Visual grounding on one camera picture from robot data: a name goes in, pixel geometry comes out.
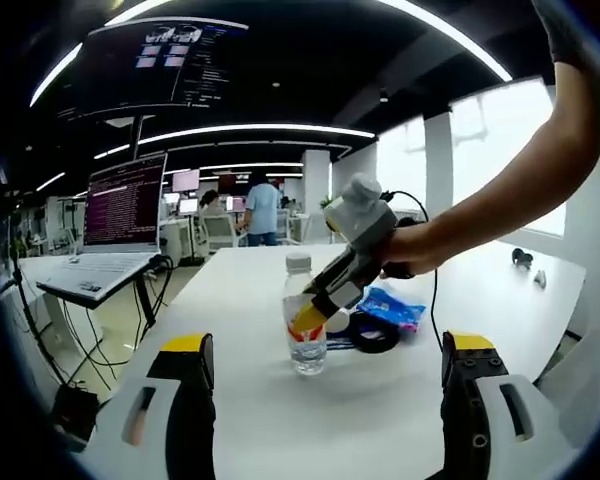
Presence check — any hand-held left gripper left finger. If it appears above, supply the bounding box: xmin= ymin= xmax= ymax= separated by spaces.
xmin=82 ymin=332 xmax=217 ymax=480

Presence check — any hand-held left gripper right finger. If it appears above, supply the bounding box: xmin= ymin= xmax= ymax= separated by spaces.
xmin=439 ymin=329 xmax=566 ymax=480

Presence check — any blue tissue packet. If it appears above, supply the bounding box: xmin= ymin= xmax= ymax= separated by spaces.
xmin=354 ymin=285 xmax=428 ymax=334

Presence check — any clear plastic water bottle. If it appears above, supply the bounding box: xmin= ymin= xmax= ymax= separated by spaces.
xmin=281 ymin=252 xmax=329 ymax=377

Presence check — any person's right hand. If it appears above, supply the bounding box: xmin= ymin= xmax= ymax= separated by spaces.
xmin=379 ymin=227 xmax=445 ymax=279

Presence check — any white table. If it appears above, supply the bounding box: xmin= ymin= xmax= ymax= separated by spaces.
xmin=84 ymin=242 xmax=589 ymax=480

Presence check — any white mesh office chair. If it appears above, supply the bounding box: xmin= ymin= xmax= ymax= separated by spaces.
xmin=532 ymin=319 xmax=600 ymax=451

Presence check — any background office chair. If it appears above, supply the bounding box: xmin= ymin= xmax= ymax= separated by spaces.
xmin=201 ymin=213 xmax=242 ymax=251

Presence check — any black laptop stand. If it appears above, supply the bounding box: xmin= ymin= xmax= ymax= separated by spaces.
xmin=128 ymin=253 xmax=174 ymax=347

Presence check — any ceiling light strip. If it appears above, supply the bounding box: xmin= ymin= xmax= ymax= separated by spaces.
xmin=93 ymin=123 xmax=377 ymax=161
xmin=28 ymin=0 xmax=514 ymax=109

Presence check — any pink desktop monitor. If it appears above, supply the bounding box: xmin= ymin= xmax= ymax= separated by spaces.
xmin=171 ymin=168 xmax=201 ymax=193

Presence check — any black tripod stand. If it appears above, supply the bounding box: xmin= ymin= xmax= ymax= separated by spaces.
xmin=5 ymin=209 xmax=64 ymax=384

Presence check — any white laptop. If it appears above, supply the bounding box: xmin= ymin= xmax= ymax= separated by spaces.
xmin=35 ymin=152 xmax=169 ymax=302

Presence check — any large hanging monitor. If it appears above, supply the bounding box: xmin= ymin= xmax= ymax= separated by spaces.
xmin=56 ymin=22 xmax=250 ymax=121

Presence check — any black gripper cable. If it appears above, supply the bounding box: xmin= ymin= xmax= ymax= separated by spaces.
xmin=379 ymin=189 xmax=444 ymax=352

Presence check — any black box with cables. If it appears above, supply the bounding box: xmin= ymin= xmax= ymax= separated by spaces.
xmin=48 ymin=383 xmax=102 ymax=442

